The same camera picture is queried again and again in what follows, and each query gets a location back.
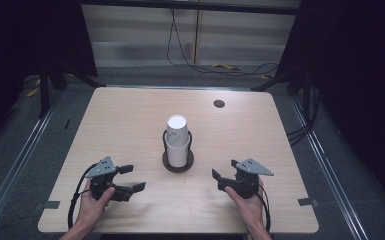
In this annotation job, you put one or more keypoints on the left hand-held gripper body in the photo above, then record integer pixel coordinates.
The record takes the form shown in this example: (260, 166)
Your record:
(102, 168)

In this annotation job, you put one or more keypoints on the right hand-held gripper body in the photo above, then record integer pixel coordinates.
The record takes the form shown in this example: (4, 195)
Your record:
(251, 168)

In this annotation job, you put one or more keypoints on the dark brown cup holder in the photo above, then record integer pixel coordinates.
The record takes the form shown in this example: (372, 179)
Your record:
(180, 169)

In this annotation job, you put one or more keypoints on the flowered white paper cup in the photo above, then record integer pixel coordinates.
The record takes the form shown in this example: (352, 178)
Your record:
(178, 155)

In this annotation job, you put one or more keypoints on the person's right hand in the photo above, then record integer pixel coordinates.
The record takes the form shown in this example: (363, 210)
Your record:
(250, 208)

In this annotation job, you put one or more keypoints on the person's left hand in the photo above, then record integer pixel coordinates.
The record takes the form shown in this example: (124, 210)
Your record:
(91, 208)

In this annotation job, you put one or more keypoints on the round grey table grommet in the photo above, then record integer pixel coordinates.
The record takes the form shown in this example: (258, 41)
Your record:
(219, 103)

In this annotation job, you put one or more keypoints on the grey tape piece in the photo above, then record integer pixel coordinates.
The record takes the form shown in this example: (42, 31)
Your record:
(308, 202)
(50, 204)

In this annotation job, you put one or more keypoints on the yellow floor tape strip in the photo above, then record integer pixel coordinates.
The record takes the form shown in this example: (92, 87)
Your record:
(32, 92)
(265, 77)
(226, 66)

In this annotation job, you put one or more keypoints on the black metal stand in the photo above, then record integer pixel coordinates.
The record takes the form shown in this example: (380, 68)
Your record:
(44, 93)

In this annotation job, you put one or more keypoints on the metal floor rail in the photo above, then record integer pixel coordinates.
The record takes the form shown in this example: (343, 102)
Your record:
(326, 166)
(16, 166)

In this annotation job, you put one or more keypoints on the black horizontal frame bar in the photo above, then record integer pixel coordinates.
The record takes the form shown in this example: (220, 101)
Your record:
(193, 6)

